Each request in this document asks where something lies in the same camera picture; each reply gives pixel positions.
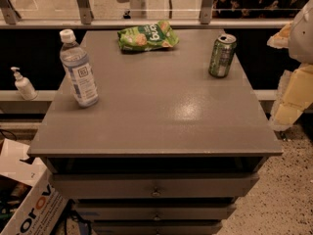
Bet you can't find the clear plastic water bottle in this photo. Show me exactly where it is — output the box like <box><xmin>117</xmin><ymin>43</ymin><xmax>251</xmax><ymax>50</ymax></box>
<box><xmin>60</xmin><ymin>29</ymin><xmax>99</xmax><ymax>108</ymax></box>

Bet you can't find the green snack bag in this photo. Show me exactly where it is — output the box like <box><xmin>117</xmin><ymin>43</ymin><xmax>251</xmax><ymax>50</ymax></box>
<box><xmin>117</xmin><ymin>21</ymin><xmax>179</xmax><ymax>52</ymax></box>

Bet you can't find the drawer knob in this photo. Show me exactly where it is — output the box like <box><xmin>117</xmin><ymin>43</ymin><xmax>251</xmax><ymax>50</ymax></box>
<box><xmin>153</xmin><ymin>214</ymin><xmax>161</xmax><ymax>221</ymax></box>
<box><xmin>152</xmin><ymin>187</ymin><xmax>161</xmax><ymax>197</ymax></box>

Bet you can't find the middle drawer knob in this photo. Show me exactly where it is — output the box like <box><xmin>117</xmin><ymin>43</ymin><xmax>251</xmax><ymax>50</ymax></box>
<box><xmin>153</xmin><ymin>214</ymin><xmax>161</xmax><ymax>221</ymax></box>

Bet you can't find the grey drawer cabinet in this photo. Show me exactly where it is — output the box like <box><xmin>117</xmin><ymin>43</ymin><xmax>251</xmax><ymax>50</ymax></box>
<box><xmin>30</xmin><ymin>29</ymin><xmax>281</xmax><ymax>235</ymax></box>

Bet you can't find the white cardboard box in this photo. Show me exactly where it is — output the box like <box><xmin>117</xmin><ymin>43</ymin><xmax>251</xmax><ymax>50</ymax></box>
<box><xmin>0</xmin><ymin>139</ymin><xmax>67</xmax><ymax>235</ymax></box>

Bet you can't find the green soda can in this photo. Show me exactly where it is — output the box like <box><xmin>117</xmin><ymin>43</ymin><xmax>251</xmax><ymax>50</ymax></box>
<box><xmin>208</xmin><ymin>33</ymin><xmax>237</xmax><ymax>78</ymax></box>

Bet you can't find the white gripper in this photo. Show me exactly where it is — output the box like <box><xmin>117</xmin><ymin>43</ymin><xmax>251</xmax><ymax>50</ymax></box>
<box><xmin>267</xmin><ymin>0</ymin><xmax>313</xmax><ymax>131</ymax></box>

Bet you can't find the top drawer knob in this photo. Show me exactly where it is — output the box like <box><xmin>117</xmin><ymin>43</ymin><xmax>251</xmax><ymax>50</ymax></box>
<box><xmin>152</xmin><ymin>187</ymin><xmax>161</xmax><ymax>197</ymax></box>

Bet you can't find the white pump dispenser bottle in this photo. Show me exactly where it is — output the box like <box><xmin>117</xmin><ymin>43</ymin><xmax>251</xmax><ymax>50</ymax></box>
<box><xmin>11</xmin><ymin>67</ymin><xmax>37</xmax><ymax>101</ymax></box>

